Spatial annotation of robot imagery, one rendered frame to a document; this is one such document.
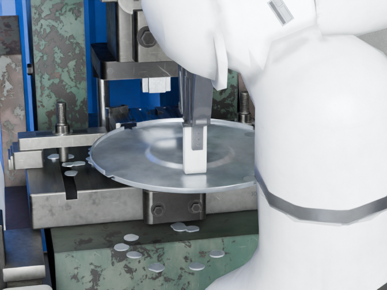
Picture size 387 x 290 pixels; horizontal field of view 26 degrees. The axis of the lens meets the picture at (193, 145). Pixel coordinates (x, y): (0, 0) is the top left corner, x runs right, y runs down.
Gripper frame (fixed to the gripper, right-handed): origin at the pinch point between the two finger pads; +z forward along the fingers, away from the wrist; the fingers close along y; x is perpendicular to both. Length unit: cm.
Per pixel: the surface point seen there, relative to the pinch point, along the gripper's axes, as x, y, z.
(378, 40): 97, -145, 15
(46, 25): -16, -49, -9
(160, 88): 1.1, -28.8, -1.3
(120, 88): 11, -144, 26
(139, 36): -4.0, -19.7, -12.0
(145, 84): -1.3, -29.7, -1.9
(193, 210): 2.9, -12.7, 14.5
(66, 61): -13, -49, -2
